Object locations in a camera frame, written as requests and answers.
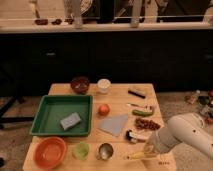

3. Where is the green plastic tray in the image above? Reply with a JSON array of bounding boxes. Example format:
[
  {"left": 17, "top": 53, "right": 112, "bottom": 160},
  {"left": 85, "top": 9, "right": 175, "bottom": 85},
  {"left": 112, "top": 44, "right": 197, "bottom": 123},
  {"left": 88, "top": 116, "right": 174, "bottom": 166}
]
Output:
[{"left": 30, "top": 95, "right": 93, "bottom": 137}]

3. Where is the green cucumber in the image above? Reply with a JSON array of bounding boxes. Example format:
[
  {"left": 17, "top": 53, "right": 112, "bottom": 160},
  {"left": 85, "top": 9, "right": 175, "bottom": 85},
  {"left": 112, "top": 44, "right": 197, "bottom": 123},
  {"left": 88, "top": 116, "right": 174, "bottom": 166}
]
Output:
[{"left": 132, "top": 109, "right": 153, "bottom": 117}]

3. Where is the orange plastic bowl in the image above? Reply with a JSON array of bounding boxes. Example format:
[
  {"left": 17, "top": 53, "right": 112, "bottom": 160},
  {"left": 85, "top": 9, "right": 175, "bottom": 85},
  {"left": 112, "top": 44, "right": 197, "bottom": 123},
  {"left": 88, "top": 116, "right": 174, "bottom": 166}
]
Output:
[{"left": 33, "top": 137, "right": 67, "bottom": 170}]

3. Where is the small metal cup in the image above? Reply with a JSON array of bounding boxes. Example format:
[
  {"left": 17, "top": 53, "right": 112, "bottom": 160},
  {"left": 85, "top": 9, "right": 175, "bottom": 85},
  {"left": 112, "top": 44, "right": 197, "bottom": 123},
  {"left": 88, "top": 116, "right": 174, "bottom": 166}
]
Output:
[{"left": 98, "top": 143, "right": 114, "bottom": 160}]

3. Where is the grey sponge block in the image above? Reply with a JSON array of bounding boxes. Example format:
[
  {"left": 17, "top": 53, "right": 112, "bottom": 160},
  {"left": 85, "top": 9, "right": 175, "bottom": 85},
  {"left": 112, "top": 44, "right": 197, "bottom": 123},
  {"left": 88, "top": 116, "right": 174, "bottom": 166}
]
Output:
[{"left": 60, "top": 113, "right": 81, "bottom": 130}]

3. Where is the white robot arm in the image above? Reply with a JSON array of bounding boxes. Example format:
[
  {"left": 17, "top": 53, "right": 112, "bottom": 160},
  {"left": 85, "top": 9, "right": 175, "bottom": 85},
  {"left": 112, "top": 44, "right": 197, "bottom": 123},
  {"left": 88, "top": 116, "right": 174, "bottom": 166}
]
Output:
[{"left": 144, "top": 113, "right": 213, "bottom": 160}]

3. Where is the wooden table board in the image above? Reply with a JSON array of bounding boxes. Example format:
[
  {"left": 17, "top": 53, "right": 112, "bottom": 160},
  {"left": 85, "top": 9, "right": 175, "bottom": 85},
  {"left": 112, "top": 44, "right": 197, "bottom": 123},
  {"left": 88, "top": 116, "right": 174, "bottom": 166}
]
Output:
[{"left": 22, "top": 82, "right": 178, "bottom": 171}]

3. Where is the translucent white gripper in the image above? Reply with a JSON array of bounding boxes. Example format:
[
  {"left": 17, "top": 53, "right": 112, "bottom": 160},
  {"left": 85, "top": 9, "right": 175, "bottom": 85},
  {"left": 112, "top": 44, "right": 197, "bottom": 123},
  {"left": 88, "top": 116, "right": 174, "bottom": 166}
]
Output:
[{"left": 144, "top": 132, "right": 159, "bottom": 158}]

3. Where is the grey folded cloth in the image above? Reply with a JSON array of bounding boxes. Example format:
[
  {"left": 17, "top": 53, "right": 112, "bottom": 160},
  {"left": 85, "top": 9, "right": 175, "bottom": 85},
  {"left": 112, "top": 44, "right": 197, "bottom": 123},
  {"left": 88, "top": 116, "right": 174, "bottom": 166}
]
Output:
[{"left": 99, "top": 114, "right": 128, "bottom": 137}]

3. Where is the dark red bowl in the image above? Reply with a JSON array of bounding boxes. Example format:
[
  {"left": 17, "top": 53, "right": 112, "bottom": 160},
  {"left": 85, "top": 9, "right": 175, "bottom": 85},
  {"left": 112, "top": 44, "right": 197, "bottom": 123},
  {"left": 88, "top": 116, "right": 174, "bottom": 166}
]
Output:
[{"left": 70, "top": 76, "right": 90, "bottom": 94}]

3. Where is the white cup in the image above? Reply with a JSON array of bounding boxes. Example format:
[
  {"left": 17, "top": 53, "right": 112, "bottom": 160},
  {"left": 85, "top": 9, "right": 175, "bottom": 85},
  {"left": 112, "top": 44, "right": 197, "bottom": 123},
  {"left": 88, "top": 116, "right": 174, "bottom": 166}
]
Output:
[{"left": 97, "top": 79, "right": 111, "bottom": 94}]

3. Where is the orange tomato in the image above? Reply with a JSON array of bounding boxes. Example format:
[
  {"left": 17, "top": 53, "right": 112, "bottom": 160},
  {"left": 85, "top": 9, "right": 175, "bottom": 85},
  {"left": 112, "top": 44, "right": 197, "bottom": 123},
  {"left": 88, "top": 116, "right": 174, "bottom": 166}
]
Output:
[{"left": 98, "top": 104, "right": 110, "bottom": 116}]

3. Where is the yellow banana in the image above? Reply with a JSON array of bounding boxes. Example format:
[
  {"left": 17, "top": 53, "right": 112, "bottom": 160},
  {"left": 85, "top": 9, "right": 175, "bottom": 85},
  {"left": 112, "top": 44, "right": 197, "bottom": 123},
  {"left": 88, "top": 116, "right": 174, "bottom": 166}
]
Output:
[{"left": 124, "top": 151, "right": 156, "bottom": 161}]

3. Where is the green plastic cup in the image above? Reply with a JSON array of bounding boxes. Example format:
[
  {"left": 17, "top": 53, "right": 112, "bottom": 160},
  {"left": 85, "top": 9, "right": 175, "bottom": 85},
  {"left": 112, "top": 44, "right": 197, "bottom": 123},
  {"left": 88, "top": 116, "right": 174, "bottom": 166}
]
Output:
[{"left": 73, "top": 142, "right": 89, "bottom": 160}]

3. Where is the bunch of red grapes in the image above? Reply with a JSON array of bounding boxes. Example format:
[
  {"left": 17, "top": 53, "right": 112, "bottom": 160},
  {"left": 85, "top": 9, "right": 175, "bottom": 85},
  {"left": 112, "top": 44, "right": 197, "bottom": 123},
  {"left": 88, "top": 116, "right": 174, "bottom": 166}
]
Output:
[{"left": 135, "top": 118, "right": 160, "bottom": 131}]

